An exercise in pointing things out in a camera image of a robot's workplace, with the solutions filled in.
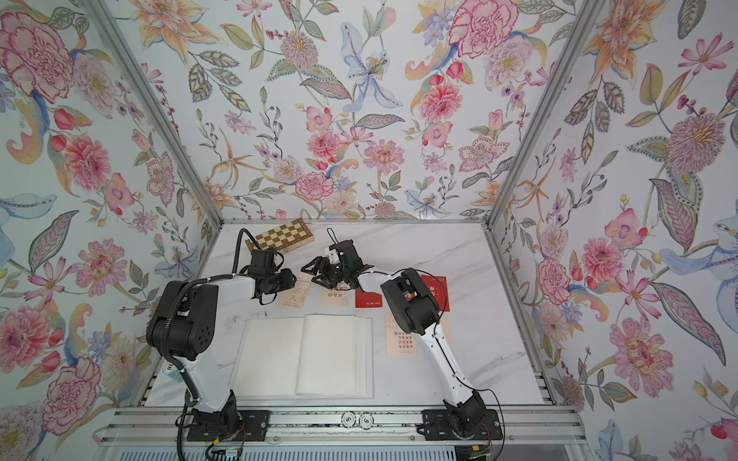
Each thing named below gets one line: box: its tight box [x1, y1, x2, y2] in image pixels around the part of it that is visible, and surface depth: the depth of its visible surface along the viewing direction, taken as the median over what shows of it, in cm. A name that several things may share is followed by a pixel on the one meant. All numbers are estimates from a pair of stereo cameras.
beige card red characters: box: [319, 288, 349, 309], surface depth 100 cm
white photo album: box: [228, 314, 375, 400], surface depth 87 cm
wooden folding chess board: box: [245, 218, 315, 255], surface depth 116 cm
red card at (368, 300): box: [355, 289, 383, 309], surface depth 100 cm
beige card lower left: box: [384, 312, 418, 357], surface depth 90 cm
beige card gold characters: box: [278, 273, 313, 311], surface depth 100 cm
